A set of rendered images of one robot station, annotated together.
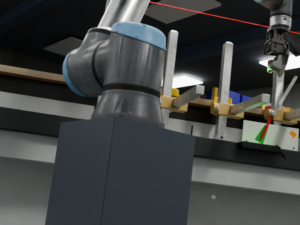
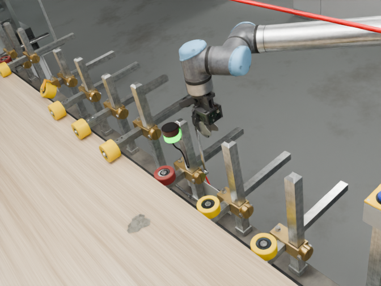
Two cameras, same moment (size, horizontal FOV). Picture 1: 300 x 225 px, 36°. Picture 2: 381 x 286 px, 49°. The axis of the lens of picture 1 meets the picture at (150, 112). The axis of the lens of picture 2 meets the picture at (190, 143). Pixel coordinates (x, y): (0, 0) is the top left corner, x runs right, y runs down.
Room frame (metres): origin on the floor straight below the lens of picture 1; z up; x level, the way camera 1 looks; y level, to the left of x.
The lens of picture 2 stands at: (2.35, 0.62, 1.96)
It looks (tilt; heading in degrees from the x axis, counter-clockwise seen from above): 38 degrees down; 250
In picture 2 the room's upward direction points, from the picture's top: 14 degrees counter-clockwise
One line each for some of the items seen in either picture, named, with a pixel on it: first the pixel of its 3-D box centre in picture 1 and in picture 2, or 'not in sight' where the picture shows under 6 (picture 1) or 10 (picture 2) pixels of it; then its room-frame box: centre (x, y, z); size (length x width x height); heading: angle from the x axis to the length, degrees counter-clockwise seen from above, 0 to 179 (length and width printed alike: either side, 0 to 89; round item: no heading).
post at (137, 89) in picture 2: not in sight; (151, 132); (2.01, -0.79, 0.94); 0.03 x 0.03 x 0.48; 12
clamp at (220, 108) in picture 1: (227, 110); (235, 203); (1.90, -0.32, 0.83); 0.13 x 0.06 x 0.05; 102
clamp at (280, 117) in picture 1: (280, 116); (189, 171); (1.96, -0.57, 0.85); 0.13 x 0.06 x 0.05; 102
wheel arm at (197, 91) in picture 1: (181, 101); (305, 222); (1.76, -0.12, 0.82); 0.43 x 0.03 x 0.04; 12
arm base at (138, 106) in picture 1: (129, 110); not in sight; (1.16, 0.05, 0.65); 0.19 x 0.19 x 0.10
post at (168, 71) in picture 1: (167, 85); (296, 231); (1.85, -0.06, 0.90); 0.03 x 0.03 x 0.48; 12
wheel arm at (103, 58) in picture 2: not in sight; (87, 67); (2.05, -1.59, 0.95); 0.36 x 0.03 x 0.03; 12
